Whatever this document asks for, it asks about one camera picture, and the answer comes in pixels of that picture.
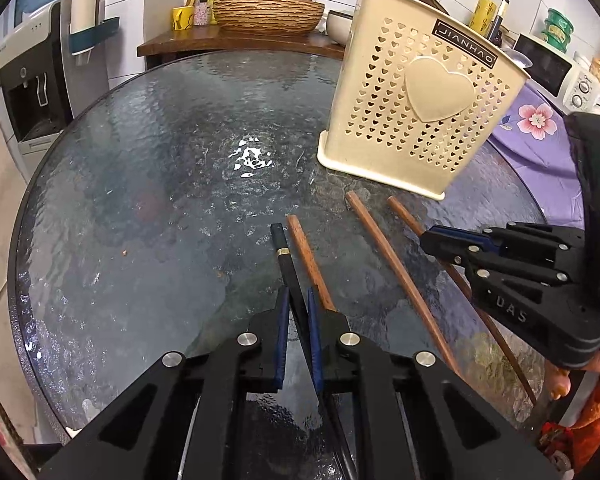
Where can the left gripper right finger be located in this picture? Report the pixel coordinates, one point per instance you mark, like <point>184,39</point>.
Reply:
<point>413,417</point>

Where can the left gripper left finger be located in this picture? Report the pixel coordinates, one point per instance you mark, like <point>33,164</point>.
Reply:
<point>181,418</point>

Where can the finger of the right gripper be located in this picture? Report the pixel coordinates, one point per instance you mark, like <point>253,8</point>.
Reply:
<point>447,245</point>
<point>481,241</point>

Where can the black chopstick gold band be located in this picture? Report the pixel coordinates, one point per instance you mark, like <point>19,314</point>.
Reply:
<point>329,412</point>

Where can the purple floral cloth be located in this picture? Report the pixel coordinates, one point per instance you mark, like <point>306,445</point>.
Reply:
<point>532,137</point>

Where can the cream plastic utensil holder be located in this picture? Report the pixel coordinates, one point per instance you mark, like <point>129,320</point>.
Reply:
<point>417,95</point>

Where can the white microwave oven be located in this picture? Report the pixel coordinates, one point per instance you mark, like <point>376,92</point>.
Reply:
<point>560,79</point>

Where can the green stacked bowls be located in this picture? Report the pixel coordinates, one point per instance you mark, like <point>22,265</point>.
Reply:
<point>557,30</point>

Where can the yellow roll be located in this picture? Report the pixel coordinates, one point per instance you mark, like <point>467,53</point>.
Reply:
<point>482,17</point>

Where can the wooden side table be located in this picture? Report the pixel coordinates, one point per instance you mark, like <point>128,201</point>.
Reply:
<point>171,46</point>

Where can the woven brown basin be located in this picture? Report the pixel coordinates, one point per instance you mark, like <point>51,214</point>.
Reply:
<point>288,17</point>

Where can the yellow cup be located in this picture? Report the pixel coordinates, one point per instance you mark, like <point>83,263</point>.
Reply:
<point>182,18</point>

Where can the white water dispenser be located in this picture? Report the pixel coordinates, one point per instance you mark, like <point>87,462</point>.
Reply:
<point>34,96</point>

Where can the paper cup holder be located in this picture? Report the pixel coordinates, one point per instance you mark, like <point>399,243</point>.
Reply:
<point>89,28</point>

